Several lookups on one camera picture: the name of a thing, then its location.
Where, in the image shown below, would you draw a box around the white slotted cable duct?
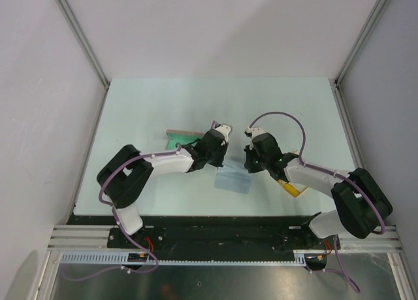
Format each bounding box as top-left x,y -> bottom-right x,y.
61,252 -> 306,267

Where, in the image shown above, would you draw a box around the right aluminium frame post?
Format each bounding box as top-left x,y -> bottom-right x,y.
334,0 -> 391,86

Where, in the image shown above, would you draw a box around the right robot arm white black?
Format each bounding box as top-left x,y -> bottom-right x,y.
244,128 -> 393,248

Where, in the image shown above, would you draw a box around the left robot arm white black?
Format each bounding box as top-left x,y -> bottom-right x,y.
97,124 -> 232,248

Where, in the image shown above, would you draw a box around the aluminium frame crossbar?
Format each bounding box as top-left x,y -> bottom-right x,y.
48,225 -> 403,253

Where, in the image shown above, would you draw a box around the right aluminium side rail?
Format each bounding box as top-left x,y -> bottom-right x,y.
329,79 -> 366,168

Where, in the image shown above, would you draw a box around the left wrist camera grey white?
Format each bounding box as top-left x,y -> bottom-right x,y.
214,124 -> 233,143

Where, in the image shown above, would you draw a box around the aluminium frame post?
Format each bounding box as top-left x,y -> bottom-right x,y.
55,0 -> 110,90
334,0 -> 391,86

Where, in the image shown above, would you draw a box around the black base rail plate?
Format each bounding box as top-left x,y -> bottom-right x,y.
67,215 -> 333,261

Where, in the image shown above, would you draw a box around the grey glasses case green lining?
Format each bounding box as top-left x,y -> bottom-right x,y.
166,129 -> 204,150

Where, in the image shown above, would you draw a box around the left aluminium frame post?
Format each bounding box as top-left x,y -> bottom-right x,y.
55,0 -> 110,90

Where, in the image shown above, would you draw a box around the yellow sunglasses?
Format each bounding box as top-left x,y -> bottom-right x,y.
276,149 -> 308,199

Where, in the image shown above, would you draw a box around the light blue cleaning cloth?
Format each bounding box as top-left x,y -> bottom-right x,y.
214,159 -> 252,194

